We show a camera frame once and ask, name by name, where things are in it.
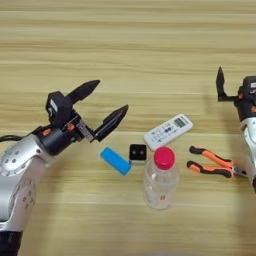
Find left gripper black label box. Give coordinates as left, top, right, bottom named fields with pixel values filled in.
left=45, top=90, right=75, bottom=130

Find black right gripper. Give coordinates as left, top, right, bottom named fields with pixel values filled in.
left=215, top=66, right=256, bottom=123

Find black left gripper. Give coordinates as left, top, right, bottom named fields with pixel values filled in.
left=35, top=79, right=130, bottom=157

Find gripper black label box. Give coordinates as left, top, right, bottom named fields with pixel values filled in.
left=45, top=90, right=75, bottom=130
left=241, top=75, right=256, bottom=100

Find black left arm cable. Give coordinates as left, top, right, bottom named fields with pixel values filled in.
left=0, top=134, right=25, bottom=143

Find orange black handled pliers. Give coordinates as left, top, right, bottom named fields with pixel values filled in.
left=186, top=145, right=248, bottom=179

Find clear bottle red cap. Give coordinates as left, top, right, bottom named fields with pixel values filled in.
left=143, top=145, right=181, bottom=211

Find blue rectangular block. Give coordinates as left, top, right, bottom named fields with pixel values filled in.
left=99, top=146, right=133, bottom=177

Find small black cube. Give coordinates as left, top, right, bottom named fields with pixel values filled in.
left=128, top=143, right=148, bottom=163

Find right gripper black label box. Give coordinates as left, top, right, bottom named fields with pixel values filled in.
left=241, top=75, right=256, bottom=100

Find white remote control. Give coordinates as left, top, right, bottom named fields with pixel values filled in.
left=142, top=113, right=194, bottom=152

